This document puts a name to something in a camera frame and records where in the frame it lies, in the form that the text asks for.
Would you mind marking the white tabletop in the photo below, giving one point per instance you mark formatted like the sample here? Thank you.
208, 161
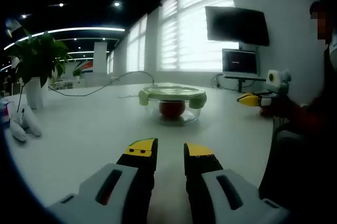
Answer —
92, 129

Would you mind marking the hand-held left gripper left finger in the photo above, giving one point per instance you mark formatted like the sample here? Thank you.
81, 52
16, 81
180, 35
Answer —
116, 195

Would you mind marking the black wall television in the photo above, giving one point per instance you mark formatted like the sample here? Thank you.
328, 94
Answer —
237, 26

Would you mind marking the white plant pot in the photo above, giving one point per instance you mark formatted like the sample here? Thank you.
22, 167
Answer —
35, 93

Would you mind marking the red blue wall banner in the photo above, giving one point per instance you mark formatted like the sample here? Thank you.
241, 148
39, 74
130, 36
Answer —
86, 66

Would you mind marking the laptop screen on stand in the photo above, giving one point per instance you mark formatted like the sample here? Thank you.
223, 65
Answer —
239, 62

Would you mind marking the glass container bowl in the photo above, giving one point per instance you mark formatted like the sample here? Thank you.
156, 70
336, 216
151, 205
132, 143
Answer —
193, 114

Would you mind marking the small colourful box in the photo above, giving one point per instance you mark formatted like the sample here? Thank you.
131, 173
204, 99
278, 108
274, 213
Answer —
5, 113

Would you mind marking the small distant green plant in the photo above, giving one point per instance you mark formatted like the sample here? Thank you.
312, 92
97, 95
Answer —
77, 72

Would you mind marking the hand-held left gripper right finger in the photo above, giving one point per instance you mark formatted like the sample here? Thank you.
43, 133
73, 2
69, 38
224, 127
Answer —
208, 197

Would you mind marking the person's dark clothed body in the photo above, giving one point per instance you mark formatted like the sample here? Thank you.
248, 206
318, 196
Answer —
302, 160

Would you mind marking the red tomato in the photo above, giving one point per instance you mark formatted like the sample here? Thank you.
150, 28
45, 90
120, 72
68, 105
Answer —
171, 109

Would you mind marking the white handheld controller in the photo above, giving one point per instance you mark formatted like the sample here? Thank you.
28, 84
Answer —
17, 130
33, 122

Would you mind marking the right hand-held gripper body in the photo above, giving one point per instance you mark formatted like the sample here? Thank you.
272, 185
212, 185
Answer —
276, 77

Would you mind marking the person's right hand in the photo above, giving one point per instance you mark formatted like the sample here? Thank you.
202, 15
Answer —
266, 111

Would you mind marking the green leafy potted plant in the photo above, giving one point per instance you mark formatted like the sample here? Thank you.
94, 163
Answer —
39, 55

